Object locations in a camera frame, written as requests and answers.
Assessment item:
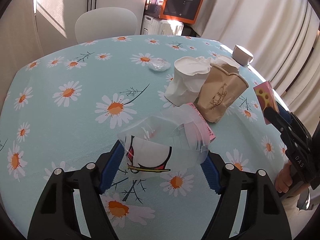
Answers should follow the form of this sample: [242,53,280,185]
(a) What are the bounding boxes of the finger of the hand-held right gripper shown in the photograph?
[264,106,302,153]
[276,102,293,128]

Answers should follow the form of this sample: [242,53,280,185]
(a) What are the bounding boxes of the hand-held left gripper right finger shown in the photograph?
[200,151,293,240]

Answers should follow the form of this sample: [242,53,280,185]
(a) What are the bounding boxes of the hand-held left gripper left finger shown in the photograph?
[27,141,125,240]

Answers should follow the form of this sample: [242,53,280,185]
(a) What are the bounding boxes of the pink printed packet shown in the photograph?
[253,80,280,125]

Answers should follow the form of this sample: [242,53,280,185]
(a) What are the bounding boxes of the clear plastic cup with print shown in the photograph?
[117,103,217,180]

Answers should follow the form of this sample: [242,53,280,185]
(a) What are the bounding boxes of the crushed white paper cup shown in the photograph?
[164,56,213,107]

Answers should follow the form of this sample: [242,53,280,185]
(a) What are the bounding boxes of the clear plastic wrap ball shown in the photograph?
[147,58,171,72]

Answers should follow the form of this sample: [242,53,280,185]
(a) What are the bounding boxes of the person's right hand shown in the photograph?
[274,161,293,194]

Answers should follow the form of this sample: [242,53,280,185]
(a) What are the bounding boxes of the daisy print tablecloth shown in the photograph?
[0,34,300,240]

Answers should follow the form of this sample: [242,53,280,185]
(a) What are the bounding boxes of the brown paper cup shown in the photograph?
[197,64,249,123]

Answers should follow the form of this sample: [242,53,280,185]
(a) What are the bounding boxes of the person's cream clothing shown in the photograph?
[281,195,310,240]

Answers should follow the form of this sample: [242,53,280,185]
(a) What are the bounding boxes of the small white bowl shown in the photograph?
[232,44,254,65]

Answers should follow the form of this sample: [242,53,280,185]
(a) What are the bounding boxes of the white crumpled paper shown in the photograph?
[215,54,241,75]

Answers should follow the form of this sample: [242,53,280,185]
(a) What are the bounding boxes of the white curtain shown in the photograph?
[200,0,320,120]

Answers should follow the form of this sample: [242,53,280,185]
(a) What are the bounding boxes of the white chair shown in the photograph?
[75,8,138,45]

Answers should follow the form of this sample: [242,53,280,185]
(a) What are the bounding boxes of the orange cardboard box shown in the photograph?
[144,0,210,25]

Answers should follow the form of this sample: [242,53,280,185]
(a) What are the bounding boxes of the white wardrobe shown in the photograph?
[35,0,150,46]

